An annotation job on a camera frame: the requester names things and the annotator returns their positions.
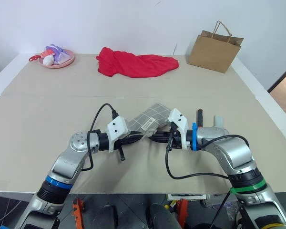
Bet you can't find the brown wooden door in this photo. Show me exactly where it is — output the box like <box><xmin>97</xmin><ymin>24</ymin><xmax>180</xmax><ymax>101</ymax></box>
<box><xmin>268</xmin><ymin>66</ymin><xmax>286</xmax><ymax>122</ymax></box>

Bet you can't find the white box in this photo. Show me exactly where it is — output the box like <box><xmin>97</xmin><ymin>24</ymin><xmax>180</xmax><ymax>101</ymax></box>
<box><xmin>166</xmin><ymin>193</ymin><xmax>210</xmax><ymax>200</ymax></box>

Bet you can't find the brown paper bag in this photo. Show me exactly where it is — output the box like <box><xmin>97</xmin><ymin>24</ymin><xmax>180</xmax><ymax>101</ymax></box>
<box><xmin>187</xmin><ymin>21</ymin><xmax>245</xmax><ymax>74</ymax></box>

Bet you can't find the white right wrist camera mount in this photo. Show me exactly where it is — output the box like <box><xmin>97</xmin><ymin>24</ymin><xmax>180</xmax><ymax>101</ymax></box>
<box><xmin>168</xmin><ymin>108</ymin><xmax>189</xmax><ymax>151</ymax></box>

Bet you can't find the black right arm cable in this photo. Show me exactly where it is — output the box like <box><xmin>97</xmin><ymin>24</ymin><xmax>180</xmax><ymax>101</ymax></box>
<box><xmin>165</xmin><ymin>121</ymin><xmax>251</xmax><ymax>229</ymax></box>

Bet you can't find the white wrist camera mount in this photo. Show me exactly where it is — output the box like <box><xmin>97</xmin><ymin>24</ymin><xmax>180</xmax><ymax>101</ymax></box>
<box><xmin>106</xmin><ymin>116</ymin><xmax>131</xmax><ymax>153</ymax></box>
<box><xmin>168</xmin><ymin>108</ymin><xmax>189</xmax><ymax>151</ymax></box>

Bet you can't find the red and white packet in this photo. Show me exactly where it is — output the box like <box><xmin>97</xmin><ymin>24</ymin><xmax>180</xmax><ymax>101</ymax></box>
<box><xmin>41</xmin><ymin>48</ymin><xmax>56</xmax><ymax>58</ymax></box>

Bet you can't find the red cloth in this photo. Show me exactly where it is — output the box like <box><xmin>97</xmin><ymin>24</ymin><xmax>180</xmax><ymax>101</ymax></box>
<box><xmin>96</xmin><ymin>46</ymin><xmax>180</xmax><ymax>78</ymax></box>

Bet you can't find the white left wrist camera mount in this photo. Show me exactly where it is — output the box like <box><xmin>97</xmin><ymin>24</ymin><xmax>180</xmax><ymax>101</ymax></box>
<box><xmin>106</xmin><ymin>116</ymin><xmax>131</xmax><ymax>153</ymax></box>

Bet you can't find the purple and white packet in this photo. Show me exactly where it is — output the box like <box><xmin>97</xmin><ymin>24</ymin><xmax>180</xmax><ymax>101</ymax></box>
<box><xmin>45</xmin><ymin>43</ymin><xmax>71</xmax><ymax>65</ymax></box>

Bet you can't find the grey grid pouch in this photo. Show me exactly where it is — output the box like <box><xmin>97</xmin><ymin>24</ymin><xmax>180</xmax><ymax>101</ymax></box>
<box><xmin>126</xmin><ymin>102</ymin><xmax>174</xmax><ymax>138</ymax></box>

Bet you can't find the dark rounded shape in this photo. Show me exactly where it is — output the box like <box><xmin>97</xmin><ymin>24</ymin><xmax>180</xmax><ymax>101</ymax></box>
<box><xmin>146</xmin><ymin>202</ymin><xmax>182</xmax><ymax>229</ymax></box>
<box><xmin>95</xmin><ymin>205</ymin><xmax>121</xmax><ymax>229</ymax></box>

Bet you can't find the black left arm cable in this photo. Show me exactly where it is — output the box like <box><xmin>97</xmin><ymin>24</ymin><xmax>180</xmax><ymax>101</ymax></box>
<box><xmin>81</xmin><ymin>103</ymin><xmax>120</xmax><ymax>171</ymax></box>

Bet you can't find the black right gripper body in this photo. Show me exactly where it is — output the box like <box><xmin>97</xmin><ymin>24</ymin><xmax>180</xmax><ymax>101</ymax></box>
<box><xmin>166</xmin><ymin>130</ymin><xmax>183</xmax><ymax>150</ymax></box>

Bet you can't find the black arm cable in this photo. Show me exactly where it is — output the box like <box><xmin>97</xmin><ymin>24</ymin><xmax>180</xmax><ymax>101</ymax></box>
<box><xmin>165</xmin><ymin>121</ymin><xmax>251</xmax><ymax>229</ymax></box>
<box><xmin>81</xmin><ymin>103</ymin><xmax>120</xmax><ymax>171</ymax></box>

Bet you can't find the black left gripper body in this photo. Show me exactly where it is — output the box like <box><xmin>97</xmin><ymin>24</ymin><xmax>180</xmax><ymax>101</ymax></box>
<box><xmin>113</xmin><ymin>135</ymin><xmax>134</xmax><ymax>162</ymax></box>

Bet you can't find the beige cardboard sheet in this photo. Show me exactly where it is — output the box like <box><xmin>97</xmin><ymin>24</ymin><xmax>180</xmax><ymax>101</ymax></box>
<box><xmin>0</xmin><ymin>95</ymin><xmax>286</xmax><ymax>195</ymax></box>
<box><xmin>0</xmin><ymin>53</ymin><xmax>257</xmax><ymax>98</ymax></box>

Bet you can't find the orange clamp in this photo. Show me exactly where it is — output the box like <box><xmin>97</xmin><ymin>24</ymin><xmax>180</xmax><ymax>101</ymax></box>
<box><xmin>71</xmin><ymin>197</ymin><xmax>84</xmax><ymax>229</ymax></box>
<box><xmin>175</xmin><ymin>199</ymin><xmax>189</xmax><ymax>229</ymax></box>

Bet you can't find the pink plate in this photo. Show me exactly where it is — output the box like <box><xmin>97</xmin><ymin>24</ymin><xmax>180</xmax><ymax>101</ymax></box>
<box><xmin>39</xmin><ymin>49</ymin><xmax>75</xmax><ymax>70</ymax></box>

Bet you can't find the pale highlighter pen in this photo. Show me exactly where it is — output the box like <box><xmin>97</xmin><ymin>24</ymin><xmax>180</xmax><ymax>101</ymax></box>
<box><xmin>213</xmin><ymin>115</ymin><xmax>226</xmax><ymax>128</ymax></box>

